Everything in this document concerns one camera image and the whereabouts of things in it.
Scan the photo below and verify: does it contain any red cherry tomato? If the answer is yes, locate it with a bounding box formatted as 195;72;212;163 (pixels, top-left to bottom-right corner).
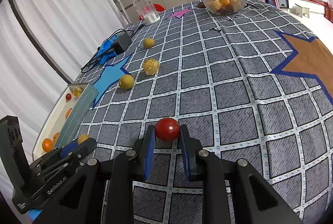
66;93;72;100

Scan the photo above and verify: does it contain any black power adapter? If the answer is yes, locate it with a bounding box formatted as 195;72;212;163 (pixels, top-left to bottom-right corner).
110;32;132;55

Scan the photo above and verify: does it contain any grey checked tablecloth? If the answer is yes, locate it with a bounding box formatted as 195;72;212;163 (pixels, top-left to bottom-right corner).
78;0;332;223

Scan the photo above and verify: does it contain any physalis in tray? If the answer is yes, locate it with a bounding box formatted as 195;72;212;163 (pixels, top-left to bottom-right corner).
73;87;83;98

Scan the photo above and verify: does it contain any far green lime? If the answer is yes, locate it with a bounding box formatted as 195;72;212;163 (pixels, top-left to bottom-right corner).
142;38;155;49

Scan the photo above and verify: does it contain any clear plastic bottle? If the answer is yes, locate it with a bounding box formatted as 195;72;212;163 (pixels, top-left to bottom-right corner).
133;0;160;25

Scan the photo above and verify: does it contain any white tray with teal rim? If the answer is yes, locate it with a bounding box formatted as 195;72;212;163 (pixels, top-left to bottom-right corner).
32;83;98;160

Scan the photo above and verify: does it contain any glass fruit bowl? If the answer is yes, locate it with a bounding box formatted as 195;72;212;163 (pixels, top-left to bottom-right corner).
202;0;245;16

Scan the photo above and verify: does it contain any green lime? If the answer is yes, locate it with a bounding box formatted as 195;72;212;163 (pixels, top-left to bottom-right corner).
119;74;134;90
142;38;155;49

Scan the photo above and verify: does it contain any white curtain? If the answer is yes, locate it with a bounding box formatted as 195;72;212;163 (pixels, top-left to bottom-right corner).
0;0;128;198

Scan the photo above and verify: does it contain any black cable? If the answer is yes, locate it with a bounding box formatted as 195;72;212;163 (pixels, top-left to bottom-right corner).
81;28;135;74

